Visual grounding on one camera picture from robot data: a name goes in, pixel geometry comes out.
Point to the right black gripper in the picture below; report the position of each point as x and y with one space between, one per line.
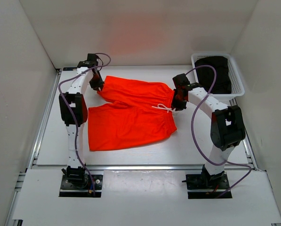
175 105

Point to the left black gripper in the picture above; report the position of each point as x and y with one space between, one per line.
100 84

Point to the orange shorts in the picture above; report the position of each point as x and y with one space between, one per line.
136 113

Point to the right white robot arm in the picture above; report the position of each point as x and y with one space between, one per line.
227 129

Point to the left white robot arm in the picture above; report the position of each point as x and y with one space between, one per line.
74 114

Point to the black folded shorts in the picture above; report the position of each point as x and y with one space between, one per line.
205 75

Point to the white plastic basket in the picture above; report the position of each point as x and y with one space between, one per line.
237 86

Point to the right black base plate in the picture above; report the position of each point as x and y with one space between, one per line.
198 187

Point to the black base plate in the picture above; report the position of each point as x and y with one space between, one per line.
69 188
198 187

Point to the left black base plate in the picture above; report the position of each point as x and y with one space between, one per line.
69 188

